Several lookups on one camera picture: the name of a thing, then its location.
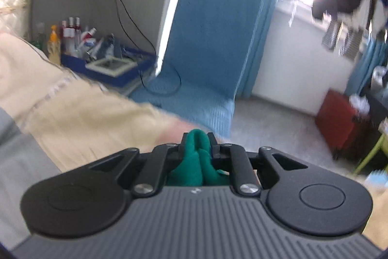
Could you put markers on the blue upholstered chair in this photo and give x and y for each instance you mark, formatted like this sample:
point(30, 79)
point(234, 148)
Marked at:
point(204, 61)

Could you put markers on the orange capped bottle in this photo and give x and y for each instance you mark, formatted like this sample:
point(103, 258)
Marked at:
point(53, 46)

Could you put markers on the patchwork pastel quilt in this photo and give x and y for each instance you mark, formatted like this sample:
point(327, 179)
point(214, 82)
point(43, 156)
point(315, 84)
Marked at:
point(53, 121)

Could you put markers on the dark red wooden box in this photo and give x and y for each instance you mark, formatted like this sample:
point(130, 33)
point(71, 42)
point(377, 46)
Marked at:
point(342, 127)

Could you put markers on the blue storage tray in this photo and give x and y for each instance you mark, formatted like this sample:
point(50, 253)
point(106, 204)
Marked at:
point(145, 62)

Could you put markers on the red white cosmetic bottle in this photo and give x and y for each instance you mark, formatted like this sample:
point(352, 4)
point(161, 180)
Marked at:
point(69, 37)

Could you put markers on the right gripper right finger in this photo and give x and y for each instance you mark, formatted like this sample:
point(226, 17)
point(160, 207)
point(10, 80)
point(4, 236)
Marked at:
point(234, 159)

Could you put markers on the white framed picture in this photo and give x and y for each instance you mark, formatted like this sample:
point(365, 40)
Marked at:
point(112, 66)

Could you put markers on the green hooded sweatshirt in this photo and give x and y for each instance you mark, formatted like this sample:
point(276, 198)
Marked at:
point(196, 169)

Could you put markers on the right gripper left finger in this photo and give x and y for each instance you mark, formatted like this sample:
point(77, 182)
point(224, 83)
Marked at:
point(155, 167)

